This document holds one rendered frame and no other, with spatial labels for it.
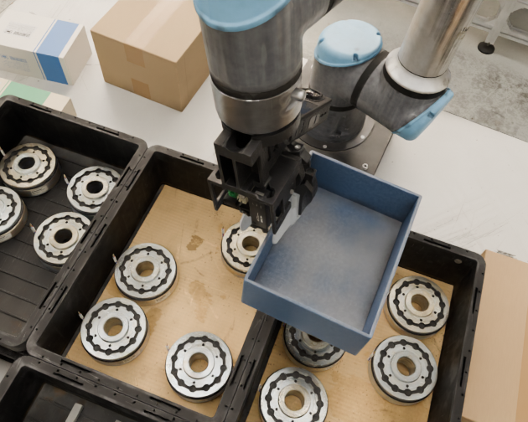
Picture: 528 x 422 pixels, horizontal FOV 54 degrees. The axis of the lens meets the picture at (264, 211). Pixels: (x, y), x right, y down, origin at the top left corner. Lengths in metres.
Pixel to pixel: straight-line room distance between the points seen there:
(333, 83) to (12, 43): 0.78
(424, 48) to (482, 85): 1.72
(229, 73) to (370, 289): 0.37
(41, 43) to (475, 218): 1.08
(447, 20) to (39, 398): 0.83
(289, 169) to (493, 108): 2.08
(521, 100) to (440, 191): 1.43
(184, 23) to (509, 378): 0.97
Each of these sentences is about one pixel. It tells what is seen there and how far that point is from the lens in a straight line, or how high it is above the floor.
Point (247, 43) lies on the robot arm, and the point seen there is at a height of 1.42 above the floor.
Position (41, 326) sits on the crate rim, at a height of 0.93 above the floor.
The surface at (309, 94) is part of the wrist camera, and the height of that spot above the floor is 1.26.
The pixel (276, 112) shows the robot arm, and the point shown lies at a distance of 0.42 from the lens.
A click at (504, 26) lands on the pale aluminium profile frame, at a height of 0.15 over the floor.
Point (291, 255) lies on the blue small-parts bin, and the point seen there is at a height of 1.08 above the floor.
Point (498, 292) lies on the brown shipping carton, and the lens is 0.98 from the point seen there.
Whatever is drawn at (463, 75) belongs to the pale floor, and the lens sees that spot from 2.62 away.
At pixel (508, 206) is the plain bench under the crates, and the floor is 0.70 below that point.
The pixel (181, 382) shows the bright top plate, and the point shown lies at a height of 0.86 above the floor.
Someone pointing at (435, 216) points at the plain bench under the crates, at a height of 0.70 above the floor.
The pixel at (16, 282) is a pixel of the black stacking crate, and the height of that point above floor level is 0.83.
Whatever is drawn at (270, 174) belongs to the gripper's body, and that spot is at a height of 1.26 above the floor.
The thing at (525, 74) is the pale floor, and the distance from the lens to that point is 2.76.
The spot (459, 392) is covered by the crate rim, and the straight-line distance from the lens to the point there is 0.82.
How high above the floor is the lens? 1.67
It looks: 59 degrees down
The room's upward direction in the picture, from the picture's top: 6 degrees clockwise
